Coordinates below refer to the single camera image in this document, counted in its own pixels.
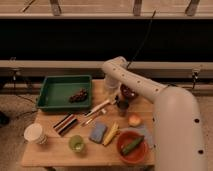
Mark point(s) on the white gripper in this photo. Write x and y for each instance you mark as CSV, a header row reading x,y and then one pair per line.
x,y
111,92

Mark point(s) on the white handled dish brush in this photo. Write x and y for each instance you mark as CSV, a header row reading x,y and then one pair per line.
x,y
111,100

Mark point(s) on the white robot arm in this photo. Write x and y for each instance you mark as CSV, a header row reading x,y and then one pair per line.
x,y
178,136

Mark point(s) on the orange red bowl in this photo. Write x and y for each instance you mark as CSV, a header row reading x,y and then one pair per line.
x,y
137,155

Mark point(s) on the dark grape bunch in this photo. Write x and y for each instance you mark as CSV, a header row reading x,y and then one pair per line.
x,y
80,96

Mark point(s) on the metal fork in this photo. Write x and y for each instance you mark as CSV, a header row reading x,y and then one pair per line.
x,y
102,112

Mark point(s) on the peach fruit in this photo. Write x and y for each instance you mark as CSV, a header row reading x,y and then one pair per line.
x,y
134,120

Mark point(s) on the yellow banana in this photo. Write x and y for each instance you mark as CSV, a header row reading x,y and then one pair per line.
x,y
111,134

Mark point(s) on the blue sponge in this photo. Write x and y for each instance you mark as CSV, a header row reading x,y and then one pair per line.
x,y
98,132

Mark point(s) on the grey cloth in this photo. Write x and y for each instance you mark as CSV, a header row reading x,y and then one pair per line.
x,y
143,131

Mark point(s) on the black marker pen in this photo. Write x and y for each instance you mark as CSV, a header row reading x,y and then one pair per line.
x,y
68,127

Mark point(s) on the green plastic tray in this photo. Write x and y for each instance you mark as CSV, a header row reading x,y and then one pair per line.
x,y
56,91

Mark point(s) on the green cucumber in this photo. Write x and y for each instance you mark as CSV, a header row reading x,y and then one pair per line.
x,y
132,145

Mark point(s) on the green small cup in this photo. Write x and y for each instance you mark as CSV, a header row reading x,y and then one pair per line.
x,y
76,143

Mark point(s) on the white paper cup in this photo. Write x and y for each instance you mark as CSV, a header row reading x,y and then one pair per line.
x,y
35,133

